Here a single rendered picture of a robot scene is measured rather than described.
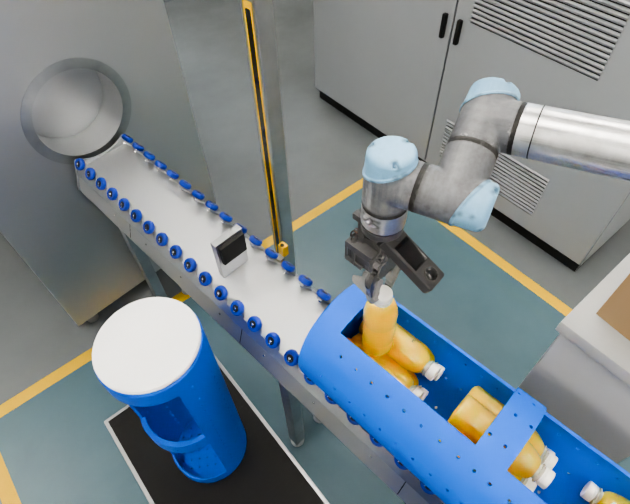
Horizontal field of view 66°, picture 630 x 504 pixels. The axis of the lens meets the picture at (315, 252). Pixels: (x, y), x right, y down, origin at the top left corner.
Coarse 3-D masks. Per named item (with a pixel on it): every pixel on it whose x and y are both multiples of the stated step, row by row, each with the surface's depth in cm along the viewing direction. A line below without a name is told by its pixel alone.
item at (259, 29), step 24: (240, 0) 121; (264, 0) 120; (264, 24) 124; (264, 48) 129; (264, 72) 133; (264, 96) 139; (264, 120) 147; (264, 144) 155; (264, 168) 165; (288, 192) 175; (288, 216) 184; (288, 240) 194
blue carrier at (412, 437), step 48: (336, 336) 105; (432, 336) 118; (336, 384) 106; (384, 384) 99; (432, 384) 122; (480, 384) 114; (384, 432) 100; (432, 432) 94; (528, 432) 90; (432, 480) 96; (480, 480) 89; (576, 480) 105; (624, 480) 97
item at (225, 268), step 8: (232, 232) 142; (240, 232) 142; (216, 240) 140; (224, 240) 140; (232, 240) 140; (240, 240) 143; (216, 248) 139; (224, 248) 139; (232, 248) 142; (240, 248) 145; (216, 256) 143; (224, 256) 141; (232, 256) 144; (240, 256) 150; (224, 264) 144; (232, 264) 149; (240, 264) 153; (224, 272) 149
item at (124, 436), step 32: (128, 416) 203; (256, 416) 202; (128, 448) 195; (160, 448) 195; (256, 448) 194; (160, 480) 187; (192, 480) 187; (224, 480) 187; (256, 480) 187; (288, 480) 186
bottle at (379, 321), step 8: (368, 304) 98; (376, 304) 96; (392, 304) 97; (368, 312) 98; (376, 312) 96; (384, 312) 96; (392, 312) 97; (368, 320) 99; (376, 320) 97; (384, 320) 97; (392, 320) 98; (368, 328) 101; (376, 328) 99; (384, 328) 99; (392, 328) 101; (368, 336) 103; (376, 336) 102; (384, 336) 102; (392, 336) 104; (368, 344) 106; (376, 344) 104; (384, 344) 105; (392, 344) 108; (368, 352) 109; (376, 352) 107; (384, 352) 108
